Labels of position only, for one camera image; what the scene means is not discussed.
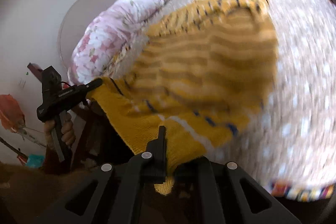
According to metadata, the yellow striped knit sweater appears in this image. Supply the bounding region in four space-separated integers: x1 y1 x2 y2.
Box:
88 0 278 195

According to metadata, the person's left hand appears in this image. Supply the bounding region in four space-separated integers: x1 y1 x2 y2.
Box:
43 113 76 149

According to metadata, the pink floral duvet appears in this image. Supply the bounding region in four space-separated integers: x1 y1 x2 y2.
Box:
67 0 168 85

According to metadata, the pink round headboard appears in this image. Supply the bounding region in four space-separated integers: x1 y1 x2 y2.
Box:
58 0 117 69

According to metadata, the beige quilted bed cover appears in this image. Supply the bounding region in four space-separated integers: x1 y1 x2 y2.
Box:
102 0 336 201

